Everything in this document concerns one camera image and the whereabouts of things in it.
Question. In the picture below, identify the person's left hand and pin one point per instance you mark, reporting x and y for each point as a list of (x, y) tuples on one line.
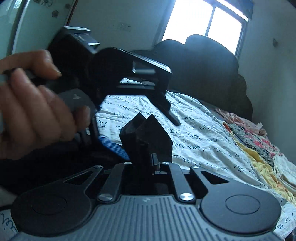
[(34, 116)]

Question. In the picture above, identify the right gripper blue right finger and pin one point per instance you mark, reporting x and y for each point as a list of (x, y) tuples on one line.
[(154, 163)]

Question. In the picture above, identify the bright bedroom window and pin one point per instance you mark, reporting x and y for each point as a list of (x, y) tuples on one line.
[(222, 21)]

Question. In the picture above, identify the colourful floral blanket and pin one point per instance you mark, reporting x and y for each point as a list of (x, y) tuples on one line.
[(268, 160)]

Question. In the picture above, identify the green glass wardrobe door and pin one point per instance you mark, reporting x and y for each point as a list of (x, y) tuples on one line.
[(31, 25)]

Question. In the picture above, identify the white script-print bed cover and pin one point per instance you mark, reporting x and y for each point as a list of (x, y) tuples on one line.
[(201, 139)]

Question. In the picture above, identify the dark scalloped headboard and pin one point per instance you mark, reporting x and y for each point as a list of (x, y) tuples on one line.
[(206, 70)]

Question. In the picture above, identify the black pants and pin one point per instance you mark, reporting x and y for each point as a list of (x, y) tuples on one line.
[(140, 137)]

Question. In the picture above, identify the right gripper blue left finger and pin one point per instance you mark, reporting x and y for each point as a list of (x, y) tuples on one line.
[(114, 148)]

